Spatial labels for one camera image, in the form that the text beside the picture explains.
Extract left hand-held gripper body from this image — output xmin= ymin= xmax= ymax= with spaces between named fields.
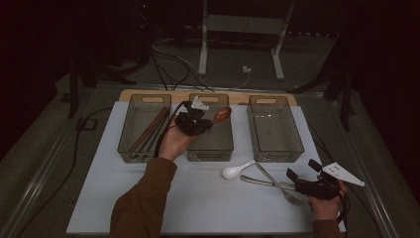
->
xmin=174 ymin=96 xmax=210 ymax=137

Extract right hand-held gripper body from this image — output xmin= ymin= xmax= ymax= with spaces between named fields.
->
xmin=294 ymin=162 xmax=366 ymax=201

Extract smoky transparent plastic bin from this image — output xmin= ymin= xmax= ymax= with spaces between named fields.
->
xmin=246 ymin=94 xmax=305 ymax=164
xmin=185 ymin=92 xmax=235 ymax=163
xmin=117 ymin=93 xmax=172 ymax=164

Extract brown wooden spoon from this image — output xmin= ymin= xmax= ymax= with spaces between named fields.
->
xmin=211 ymin=106 xmax=233 ymax=125

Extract white ceramic spoon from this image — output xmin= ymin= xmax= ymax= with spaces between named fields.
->
xmin=222 ymin=159 xmax=258 ymax=181

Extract person's right hand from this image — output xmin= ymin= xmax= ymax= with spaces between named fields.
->
xmin=308 ymin=182 xmax=348 ymax=222

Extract person's left hand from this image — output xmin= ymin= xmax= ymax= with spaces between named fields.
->
xmin=157 ymin=123 xmax=198 ymax=163

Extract metal fork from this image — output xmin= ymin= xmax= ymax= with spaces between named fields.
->
xmin=255 ymin=162 xmax=304 ymax=207

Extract metal table knife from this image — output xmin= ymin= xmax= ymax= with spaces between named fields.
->
xmin=240 ymin=175 xmax=297 ymax=191

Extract black tripod stand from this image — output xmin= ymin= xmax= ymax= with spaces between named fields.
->
xmin=286 ymin=62 xmax=360 ymax=132

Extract white metal stand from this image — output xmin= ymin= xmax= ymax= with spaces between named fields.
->
xmin=197 ymin=0 xmax=296 ymax=81

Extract white table mat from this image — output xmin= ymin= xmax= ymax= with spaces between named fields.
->
xmin=65 ymin=100 xmax=347 ymax=236

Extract dark square floor plate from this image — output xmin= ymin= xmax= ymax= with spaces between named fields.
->
xmin=76 ymin=117 xmax=99 ymax=132

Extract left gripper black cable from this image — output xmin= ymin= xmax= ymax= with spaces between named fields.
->
xmin=153 ymin=100 xmax=186 ymax=159

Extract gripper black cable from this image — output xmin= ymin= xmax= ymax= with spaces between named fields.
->
xmin=153 ymin=100 xmax=186 ymax=159
xmin=336 ymin=184 xmax=352 ymax=238

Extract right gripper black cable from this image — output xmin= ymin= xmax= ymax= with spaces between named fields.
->
xmin=336 ymin=184 xmax=352 ymax=238

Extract aluminium floor rail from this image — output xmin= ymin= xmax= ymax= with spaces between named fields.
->
xmin=330 ymin=98 xmax=400 ymax=238
xmin=0 ymin=95 xmax=110 ymax=238

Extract thin white cable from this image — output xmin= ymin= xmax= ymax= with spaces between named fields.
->
xmin=227 ymin=70 xmax=252 ymax=91

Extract bundle of floor cables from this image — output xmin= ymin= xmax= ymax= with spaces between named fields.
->
xmin=149 ymin=43 xmax=216 ymax=93

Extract long black floor cable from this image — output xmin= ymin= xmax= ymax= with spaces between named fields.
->
xmin=18 ymin=106 xmax=114 ymax=232

